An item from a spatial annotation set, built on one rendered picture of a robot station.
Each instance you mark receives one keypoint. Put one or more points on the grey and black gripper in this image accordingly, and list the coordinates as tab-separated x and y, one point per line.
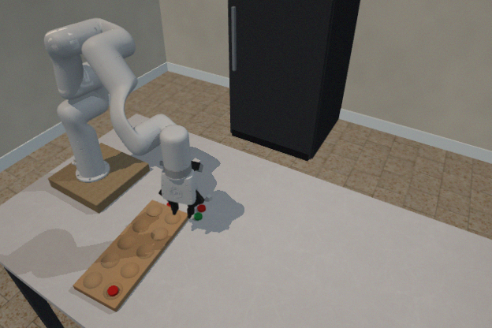
184	190

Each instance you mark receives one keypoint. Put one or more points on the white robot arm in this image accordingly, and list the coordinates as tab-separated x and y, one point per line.
86	91

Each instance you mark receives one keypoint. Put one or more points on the green disc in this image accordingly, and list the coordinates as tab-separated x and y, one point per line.
198	216

